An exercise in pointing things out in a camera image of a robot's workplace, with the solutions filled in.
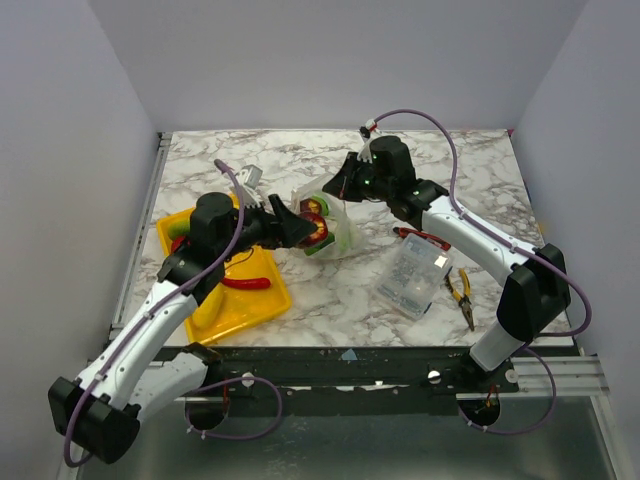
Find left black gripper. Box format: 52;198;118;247
217;194;316;262

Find dark red apple front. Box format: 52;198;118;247
299;211;329;248

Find dark red apple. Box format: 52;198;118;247
299;211;329;248
299;197;328;216

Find green bell pepper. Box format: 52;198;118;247
304;232;335;256

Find clear zip top bag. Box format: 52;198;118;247
291;174;363;260

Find green striped ball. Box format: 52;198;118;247
311;195;330;216

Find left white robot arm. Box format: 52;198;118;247
47;193;317;468

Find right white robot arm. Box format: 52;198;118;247
322;136;571;392

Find red black utility knife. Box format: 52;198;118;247
392;226;451;251

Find red chili pepper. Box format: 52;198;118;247
221;277;271;290

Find yellow plastic tray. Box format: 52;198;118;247
157;194;292;345

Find clear plastic parts box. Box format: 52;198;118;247
373;233;452;320

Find green mango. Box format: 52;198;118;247
167;217;191;241

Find red tomato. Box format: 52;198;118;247
170;236;189;254

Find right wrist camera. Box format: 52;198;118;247
358;119;380;157

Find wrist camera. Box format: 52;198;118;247
235;164;265;207
358;119;380;157

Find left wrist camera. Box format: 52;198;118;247
235;164;265;207

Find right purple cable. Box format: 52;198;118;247
367;108;595;435

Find purple cable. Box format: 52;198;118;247
63;158;284;469
367;108;595;435

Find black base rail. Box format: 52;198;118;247
149;344;584;416

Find yellow handled pliers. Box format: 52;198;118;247
444;268;475;331

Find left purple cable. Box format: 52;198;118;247
63;158;284;469

